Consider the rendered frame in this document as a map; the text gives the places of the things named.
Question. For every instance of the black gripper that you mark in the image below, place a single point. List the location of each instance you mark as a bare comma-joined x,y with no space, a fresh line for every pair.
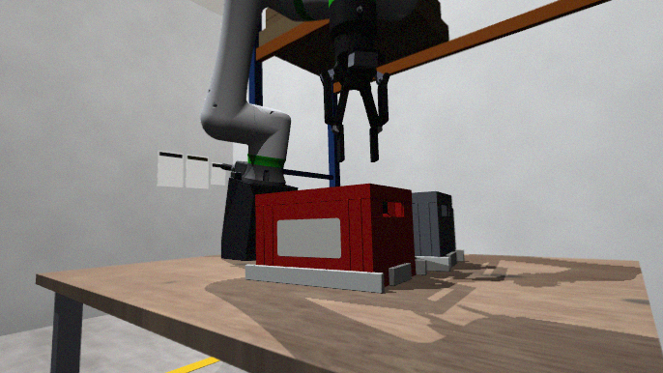
355,79

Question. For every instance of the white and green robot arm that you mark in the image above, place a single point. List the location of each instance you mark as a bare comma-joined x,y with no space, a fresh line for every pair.
227,116

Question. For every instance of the dark red crate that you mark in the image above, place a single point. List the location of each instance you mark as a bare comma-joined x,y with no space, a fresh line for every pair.
337,228

